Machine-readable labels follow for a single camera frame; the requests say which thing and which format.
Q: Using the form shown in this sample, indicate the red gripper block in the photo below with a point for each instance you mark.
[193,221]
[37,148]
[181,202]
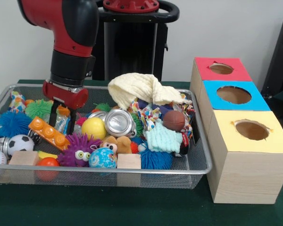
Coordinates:
[68,96]

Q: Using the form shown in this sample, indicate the crushed clear plastic bottle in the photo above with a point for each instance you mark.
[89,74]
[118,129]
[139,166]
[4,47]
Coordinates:
[61,121]

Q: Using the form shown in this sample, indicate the blue spiky rubber ball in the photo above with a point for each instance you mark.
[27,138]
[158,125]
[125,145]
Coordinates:
[13,122]

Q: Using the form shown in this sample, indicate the cream knitted cloth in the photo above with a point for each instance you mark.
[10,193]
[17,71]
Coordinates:
[136,87]

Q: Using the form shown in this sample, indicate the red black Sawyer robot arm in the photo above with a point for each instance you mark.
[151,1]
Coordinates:
[61,23]

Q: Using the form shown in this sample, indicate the shallow silver mesh bin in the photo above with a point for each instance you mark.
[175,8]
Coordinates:
[155,181]

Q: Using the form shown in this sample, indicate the wooden box with three holes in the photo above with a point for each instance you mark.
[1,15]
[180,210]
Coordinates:
[245,176]

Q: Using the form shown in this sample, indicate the orange toy building brick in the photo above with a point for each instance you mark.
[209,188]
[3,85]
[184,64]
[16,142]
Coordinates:
[47,131]

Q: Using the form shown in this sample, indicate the green spiky ball with eyes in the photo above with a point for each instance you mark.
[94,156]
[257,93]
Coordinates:
[39,108]

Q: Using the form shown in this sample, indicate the purple spiky ball with eyes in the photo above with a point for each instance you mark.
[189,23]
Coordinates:
[70,148]

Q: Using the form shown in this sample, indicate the smooth yellow ball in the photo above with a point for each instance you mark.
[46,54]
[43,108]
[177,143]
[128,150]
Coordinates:
[94,129]

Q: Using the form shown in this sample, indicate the red orange ball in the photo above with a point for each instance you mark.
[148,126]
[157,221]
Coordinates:
[47,163]

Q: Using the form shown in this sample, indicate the blue white patterned ball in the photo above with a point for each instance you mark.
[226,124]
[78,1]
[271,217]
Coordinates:
[102,158]

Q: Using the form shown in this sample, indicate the dark green table cloth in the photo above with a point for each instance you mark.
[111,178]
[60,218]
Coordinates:
[108,207]

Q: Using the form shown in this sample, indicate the brown toy football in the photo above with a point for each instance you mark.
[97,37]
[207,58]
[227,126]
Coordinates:
[174,120]

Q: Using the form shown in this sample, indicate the black upright panel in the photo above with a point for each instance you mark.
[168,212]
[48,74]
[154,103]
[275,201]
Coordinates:
[280,58]

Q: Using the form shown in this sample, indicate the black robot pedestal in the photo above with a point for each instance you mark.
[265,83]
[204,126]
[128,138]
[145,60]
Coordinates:
[136,47]

